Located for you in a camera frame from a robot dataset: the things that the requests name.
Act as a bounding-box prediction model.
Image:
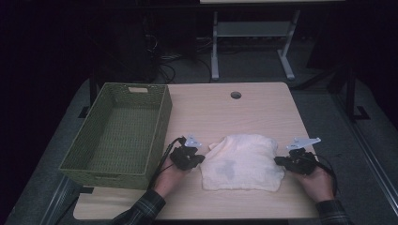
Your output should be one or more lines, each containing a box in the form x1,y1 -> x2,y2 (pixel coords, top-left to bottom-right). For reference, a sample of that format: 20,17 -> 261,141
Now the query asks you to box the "green woven basket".
58,82 -> 174,191

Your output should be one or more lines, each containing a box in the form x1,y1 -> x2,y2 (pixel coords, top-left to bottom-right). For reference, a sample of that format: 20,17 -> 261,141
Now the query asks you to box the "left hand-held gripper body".
169,134 -> 207,172

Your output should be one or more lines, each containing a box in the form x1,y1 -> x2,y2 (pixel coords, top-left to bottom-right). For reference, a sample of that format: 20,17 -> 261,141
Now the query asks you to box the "black metal stand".
297,59 -> 372,124

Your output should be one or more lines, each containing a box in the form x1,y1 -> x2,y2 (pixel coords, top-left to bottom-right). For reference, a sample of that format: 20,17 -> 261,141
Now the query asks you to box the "tangle of floor cables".
140,34 -> 214,84

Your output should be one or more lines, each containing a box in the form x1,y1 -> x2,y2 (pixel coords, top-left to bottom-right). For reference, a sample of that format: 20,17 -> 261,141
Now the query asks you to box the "metal floor rail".
331,93 -> 398,218

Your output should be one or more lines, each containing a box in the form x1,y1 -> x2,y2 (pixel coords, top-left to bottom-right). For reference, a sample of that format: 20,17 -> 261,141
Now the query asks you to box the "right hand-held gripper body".
285,137 -> 322,176

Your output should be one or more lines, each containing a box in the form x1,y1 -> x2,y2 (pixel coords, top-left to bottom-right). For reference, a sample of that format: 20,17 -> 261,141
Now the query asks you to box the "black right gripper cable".
313,154 -> 340,197

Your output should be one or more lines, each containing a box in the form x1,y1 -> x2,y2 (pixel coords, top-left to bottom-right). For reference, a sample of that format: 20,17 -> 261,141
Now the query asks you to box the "white metal stand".
210,9 -> 301,82

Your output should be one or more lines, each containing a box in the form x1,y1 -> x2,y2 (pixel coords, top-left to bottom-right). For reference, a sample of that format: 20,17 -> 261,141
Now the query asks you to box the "person's right hand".
295,166 -> 335,204

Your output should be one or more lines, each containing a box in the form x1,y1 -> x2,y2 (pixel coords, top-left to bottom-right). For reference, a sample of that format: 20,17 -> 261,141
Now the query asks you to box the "white towel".
199,133 -> 286,193

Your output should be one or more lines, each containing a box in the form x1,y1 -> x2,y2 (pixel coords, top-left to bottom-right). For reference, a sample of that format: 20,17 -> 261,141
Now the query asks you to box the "person's left hand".
152,156 -> 190,199

